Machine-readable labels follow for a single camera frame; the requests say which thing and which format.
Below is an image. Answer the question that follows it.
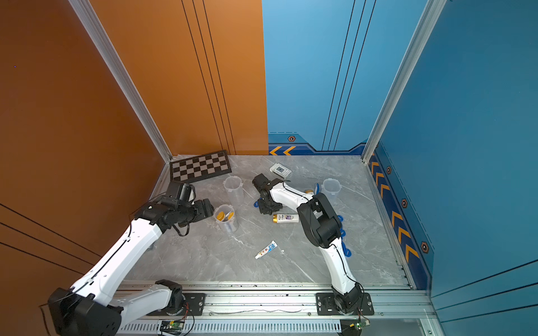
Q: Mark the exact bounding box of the white lotion bottle horizontal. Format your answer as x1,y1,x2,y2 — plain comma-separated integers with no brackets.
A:
273,214,300,224

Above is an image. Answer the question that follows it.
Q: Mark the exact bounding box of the toothpaste tube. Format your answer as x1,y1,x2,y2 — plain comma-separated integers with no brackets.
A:
255,241,277,260

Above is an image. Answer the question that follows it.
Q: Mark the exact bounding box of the clear plastic cup front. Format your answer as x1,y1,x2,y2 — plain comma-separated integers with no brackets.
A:
214,204,238,234

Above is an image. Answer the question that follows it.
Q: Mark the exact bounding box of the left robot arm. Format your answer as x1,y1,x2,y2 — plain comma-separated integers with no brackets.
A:
46,197,214,335

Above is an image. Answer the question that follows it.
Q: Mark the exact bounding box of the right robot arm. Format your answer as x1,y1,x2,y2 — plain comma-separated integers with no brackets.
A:
252,174,365,314

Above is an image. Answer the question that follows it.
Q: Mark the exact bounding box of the clear cup back left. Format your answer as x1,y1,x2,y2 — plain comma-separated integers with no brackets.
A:
224,176,245,207

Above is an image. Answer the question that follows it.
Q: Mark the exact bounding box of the black white checkerboard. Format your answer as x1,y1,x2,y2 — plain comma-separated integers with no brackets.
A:
170,151,232,183

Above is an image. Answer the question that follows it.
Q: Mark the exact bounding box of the clear cup right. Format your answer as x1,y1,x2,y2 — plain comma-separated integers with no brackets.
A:
321,178,342,204

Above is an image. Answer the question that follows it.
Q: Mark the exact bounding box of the left green circuit board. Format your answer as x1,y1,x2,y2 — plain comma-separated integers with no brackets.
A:
159,320,185,335

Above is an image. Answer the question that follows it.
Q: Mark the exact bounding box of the green circuit board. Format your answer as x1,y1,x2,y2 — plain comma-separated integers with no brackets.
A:
159,320,185,335
338,319,371,336

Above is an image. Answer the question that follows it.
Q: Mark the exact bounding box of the right green circuit board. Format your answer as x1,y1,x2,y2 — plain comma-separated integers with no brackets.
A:
338,319,371,336

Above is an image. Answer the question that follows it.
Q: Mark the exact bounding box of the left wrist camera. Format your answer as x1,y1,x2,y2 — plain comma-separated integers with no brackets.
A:
163,181,196,207

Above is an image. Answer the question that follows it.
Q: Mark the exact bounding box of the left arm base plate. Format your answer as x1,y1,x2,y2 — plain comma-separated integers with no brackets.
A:
148,293,206,319

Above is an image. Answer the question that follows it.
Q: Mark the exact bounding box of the aluminium rail frame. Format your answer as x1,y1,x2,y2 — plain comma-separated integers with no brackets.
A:
96,281,446,336

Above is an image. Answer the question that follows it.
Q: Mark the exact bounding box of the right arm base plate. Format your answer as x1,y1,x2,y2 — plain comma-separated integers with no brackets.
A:
315,293,375,316

